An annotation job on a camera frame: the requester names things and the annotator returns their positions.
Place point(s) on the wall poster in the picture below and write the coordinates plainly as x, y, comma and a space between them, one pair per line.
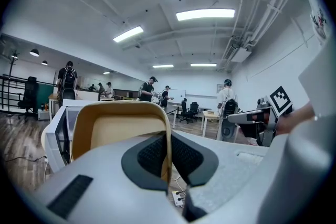
220, 88

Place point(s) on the green partition board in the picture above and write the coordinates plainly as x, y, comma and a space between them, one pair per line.
44, 94

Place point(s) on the rectangular ceiling light panel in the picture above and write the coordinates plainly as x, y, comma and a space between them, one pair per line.
163, 66
203, 64
204, 14
128, 33

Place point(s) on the white microwave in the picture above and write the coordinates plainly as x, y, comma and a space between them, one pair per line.
52, 144

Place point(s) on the black coat rack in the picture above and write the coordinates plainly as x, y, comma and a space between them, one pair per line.
11, 65

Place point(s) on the grey chair with backpack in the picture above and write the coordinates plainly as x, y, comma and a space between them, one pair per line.
229, 123

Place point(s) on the black metal railing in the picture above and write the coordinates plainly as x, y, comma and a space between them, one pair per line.
10, 91

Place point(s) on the wooden table with white legs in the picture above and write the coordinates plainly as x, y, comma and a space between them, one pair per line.
52, 98
210, 114

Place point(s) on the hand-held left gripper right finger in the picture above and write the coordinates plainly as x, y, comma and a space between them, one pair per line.
231, 173

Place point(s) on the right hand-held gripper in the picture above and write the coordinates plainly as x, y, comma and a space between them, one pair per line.
281, 99

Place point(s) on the black pendant lamp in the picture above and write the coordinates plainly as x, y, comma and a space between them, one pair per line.
44, 62
34, 52

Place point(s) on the white ceiling pipes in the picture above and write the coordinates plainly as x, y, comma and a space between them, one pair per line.
265, 13

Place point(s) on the black office chair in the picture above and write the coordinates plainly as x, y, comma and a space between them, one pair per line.
29, 97
184, 108
193, 110

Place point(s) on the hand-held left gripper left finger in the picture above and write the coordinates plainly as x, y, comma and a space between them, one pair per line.
105, 178

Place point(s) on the person's right forearm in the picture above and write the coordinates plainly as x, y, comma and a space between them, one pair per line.
296, 118

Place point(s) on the person's white shirt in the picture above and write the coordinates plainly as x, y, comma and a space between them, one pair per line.
319, 65

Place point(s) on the small white cabinet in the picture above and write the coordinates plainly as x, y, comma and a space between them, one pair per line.
43, 114

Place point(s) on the white power strip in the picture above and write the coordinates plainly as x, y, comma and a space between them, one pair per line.
178, 198

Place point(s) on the white whiteboard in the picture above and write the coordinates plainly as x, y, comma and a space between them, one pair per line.
177, 96

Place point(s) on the white ceiling air conditioner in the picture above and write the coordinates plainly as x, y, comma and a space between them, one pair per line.
237, 53

